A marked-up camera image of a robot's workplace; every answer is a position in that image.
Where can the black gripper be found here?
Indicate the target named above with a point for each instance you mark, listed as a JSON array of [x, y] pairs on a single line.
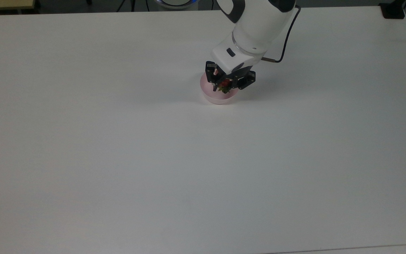
[[236, 74]]

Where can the red strawberry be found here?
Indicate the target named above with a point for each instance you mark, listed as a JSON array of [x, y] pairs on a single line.
[[225, 85]]

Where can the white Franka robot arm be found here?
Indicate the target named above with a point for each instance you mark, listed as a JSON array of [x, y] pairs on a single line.
[[259, 24]]

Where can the pink bowl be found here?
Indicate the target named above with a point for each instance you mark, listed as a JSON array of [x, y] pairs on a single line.
[[220, 99]]

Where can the black tripod leg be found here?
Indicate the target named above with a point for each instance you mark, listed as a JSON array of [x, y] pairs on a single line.
[[132, 5]]

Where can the wooden table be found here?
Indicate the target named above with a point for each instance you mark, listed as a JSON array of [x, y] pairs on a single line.
[[2, 4]]

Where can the black clamp mount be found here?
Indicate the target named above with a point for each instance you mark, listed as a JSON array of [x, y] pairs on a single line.
[[393, 12]]

